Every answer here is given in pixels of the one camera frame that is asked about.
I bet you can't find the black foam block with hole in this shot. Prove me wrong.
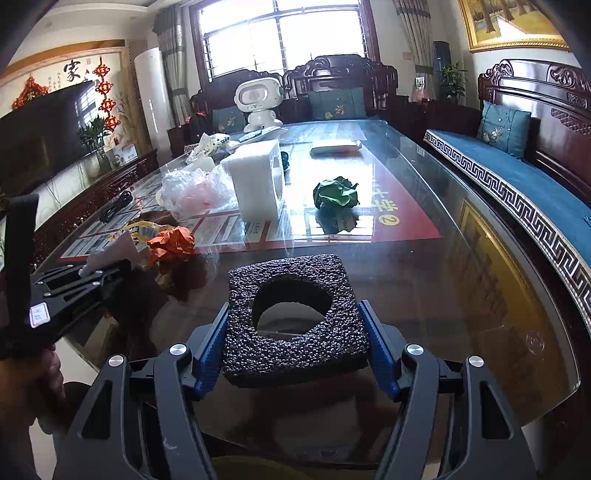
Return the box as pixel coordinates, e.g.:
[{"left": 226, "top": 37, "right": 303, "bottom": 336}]
[{"left": 223, "top": 254, "right": 369, "bottom": 388}]

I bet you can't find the yellow snack wrapper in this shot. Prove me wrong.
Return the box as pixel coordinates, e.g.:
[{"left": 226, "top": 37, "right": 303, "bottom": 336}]
[{"left": 108, "top": 220, "right": 172, "bottom": 244}]

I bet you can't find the orange paper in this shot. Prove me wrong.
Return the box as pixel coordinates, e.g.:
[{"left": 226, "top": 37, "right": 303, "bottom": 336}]
[{"left": 147, "top": 226, "right": 195, "bottom": 265}]

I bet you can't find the clear plastic bag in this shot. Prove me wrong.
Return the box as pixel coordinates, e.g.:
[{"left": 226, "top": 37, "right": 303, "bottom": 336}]
[{"left": 155, "top": 165, "right": 238, "bottom": 221}]

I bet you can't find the green paper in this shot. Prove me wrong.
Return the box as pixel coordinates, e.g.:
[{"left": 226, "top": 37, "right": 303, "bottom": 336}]
[{"left": 312, "top": 176, "right": 359, "bottom": 209}]

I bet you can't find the person's left hand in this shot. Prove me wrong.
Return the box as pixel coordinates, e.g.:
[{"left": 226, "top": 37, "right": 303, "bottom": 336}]
[{"left": 1, "top": 345, "right": 65, "bottom": 428}]

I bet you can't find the wooden tv cabinet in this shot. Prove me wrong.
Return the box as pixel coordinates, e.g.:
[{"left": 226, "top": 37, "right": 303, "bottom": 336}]
[{"left": 30, "top": 150, "right": 159, "bottom": 272}]

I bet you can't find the black flat television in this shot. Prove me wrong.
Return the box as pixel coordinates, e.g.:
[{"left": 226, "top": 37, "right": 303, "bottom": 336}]
[{"left": 0, "top": 81, "right": 96, "bottom": 197}]

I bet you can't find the bamboo plant in vase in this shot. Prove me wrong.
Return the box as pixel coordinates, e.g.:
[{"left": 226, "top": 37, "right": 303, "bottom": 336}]
[{"left": 78, "top": 116, "right": 110, "bottom": 179}]

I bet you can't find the red chinese knot decoration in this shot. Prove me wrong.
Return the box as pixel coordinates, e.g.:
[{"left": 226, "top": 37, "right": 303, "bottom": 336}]
[{"left": 92, "top": 58, "right": 120, "bottom": 132}]

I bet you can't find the white tissue pack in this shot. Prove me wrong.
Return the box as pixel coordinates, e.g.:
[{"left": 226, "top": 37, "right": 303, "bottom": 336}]
[{"left": 310, "top": 139, "right": 362, "bottom": 157}]

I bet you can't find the white printed plastic bag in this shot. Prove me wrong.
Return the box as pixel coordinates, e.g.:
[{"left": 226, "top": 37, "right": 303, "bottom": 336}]
[{"left": 184, "top": 133, "right": 230, "bottom": 163}]

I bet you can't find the dark teal crumpled paper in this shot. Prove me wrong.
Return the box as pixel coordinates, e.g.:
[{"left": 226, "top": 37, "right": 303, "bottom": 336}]
[{"left": 280, "top": 151, "right": 290, "bottom": 171}]

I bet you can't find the long wooden sofa blue cushion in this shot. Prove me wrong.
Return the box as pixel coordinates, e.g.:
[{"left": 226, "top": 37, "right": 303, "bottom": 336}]
[{"left": 424, "top": 59, "right": 590, "bottom": 320}]

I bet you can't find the white standing air conditioner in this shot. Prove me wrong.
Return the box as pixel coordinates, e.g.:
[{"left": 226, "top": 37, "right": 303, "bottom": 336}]
[{"left": 134, "top": 48, "right": 174, "bottom": 165}]

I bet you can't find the teal embroidered pillow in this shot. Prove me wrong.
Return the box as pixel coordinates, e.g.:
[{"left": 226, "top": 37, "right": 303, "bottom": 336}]
[{"left": 477, "top": 101, "right": 531, "bottom": 160}]

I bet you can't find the white toy robot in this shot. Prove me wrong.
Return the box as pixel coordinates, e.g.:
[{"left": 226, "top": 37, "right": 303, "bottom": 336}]
[{"left": 235, "top": 77, "right": 283, "bottom": 134}]

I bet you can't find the far wooden sofa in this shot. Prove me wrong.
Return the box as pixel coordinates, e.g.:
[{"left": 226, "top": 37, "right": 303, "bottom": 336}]
[{"left": 189, "top": 54, "right": 399, "bottom": 132}]

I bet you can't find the potted green plant corner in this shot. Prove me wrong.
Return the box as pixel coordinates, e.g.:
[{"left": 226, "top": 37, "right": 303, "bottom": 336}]
[{"left": 440, "top": 62, "right": 467, "bottom": 104}]

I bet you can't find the gold framed painting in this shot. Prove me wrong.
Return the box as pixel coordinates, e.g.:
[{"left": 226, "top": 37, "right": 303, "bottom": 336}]
[{"left": 458, "top": 0, "right": 570, "bottom": 52}]

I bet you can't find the black cable bundle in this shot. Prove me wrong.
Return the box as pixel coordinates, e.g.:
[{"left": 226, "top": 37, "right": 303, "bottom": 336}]
[{"left": 98, "top": 189, "right": 136, "bottom": 224}]

